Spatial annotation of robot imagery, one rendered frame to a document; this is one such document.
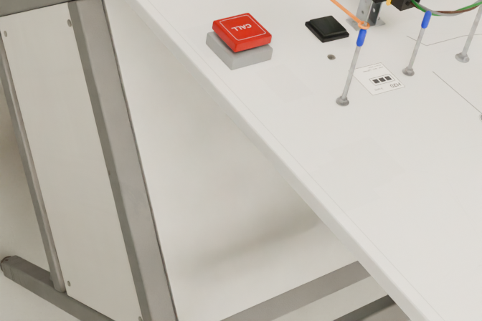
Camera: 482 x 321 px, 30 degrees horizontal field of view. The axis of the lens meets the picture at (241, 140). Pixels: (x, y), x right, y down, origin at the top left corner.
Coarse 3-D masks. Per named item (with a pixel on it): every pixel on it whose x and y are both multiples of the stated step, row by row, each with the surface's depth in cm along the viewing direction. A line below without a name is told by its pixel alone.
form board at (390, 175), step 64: (128, 0) 110; (192, 0) 110; (256, 0) 113; (320, 0) 115; (448, 0) 120; (192, 64) 101; (256, 64) 102; (320, 64) 104; (384, 64) 106; (448, 64) 108; (256, 128) 94; (320, 128) 96; (384, 128) 97; (448, 128) 99; (320, 192) 88; (384, 192) 90; (448, 192) 91; (384, 256) 83; (448, 256) 84; (448, 320) 79
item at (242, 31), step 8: (232, 16) 103; (240, 16) 103; (248, 16) 103; (216, 24) 101; (224, 24) 101; (232, 24) 102; (240, 24) 102; (248, 24) 102; (256, 24) 102; (216, 32) 102; (224, 32) 100; (232, 32) 101; (240, 32) 101; (248, 32) 101; (256, 32) 101; (264, 32) 101; (224, 40) 101; (232, 40) 99; (240, 40) 100; (248, 40) 100; (256, 40) 100; (264, 40) 101; (232, 48) 100; (240, 48) 100; (248, 48) 101
